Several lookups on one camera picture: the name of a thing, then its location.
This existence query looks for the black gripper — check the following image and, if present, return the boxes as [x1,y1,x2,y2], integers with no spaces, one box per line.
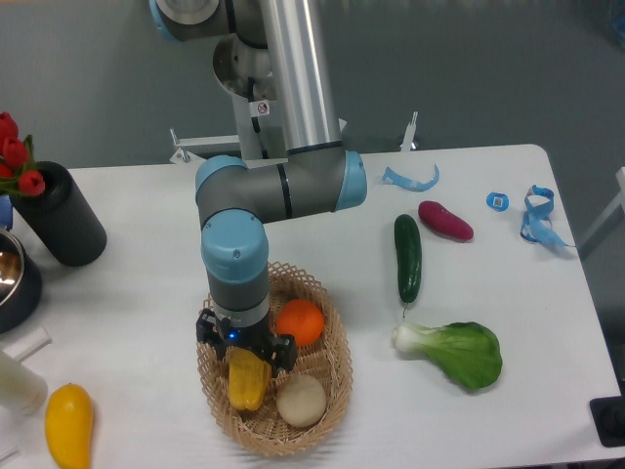
[195,310,297,377]

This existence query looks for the yellow bell pepper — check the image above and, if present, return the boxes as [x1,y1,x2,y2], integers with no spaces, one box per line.
[229,348,271,411]

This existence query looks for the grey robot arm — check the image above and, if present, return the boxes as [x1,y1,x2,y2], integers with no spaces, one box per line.
[149,1,367,373]

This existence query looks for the woven wicker basket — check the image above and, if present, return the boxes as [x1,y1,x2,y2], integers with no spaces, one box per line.
[196,262,353,456]

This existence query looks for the orange fruit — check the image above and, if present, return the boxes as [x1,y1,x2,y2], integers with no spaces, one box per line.
[275,299,325,347]

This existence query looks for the yellow squash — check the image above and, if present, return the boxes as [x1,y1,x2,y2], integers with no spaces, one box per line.
[45,383,94,469]

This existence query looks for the green cucumber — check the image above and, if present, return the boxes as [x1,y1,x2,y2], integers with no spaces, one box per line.
[394,214,423,305]

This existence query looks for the white flat block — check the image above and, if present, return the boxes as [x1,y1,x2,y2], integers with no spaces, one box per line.
[2,327,52,362]

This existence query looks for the green bok choy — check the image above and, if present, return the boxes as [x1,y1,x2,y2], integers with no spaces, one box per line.
[392,320,503,391]

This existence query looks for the black cylindrical vase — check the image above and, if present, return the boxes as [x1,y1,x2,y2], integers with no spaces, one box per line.
[10,161,107,267]

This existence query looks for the white plastic bottle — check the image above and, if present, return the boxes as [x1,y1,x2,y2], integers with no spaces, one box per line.
[1,352,48,415]

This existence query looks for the purple sweet potato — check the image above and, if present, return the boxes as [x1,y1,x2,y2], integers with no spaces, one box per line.
[418,200,474,242]

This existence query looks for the dark metal pot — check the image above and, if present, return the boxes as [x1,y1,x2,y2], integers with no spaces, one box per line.
[1,229,42,333]

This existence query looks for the red tulip flowers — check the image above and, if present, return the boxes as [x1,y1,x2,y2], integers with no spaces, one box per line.
[1,111,46,197]

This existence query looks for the blue tangled ribbon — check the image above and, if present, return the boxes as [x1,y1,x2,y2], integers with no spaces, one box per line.
[520,185,573,248]

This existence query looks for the black device at edge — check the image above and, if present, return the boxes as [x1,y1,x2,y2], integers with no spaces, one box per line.
[589,396,624,448]

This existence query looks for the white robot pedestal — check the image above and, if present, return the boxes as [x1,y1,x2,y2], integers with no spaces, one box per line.
[169,36,421,165]

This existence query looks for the blue curved strap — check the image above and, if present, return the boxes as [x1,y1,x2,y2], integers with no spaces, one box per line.
[381,163,440,192]

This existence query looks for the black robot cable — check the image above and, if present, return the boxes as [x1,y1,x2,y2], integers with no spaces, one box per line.
[246,76,270,160]

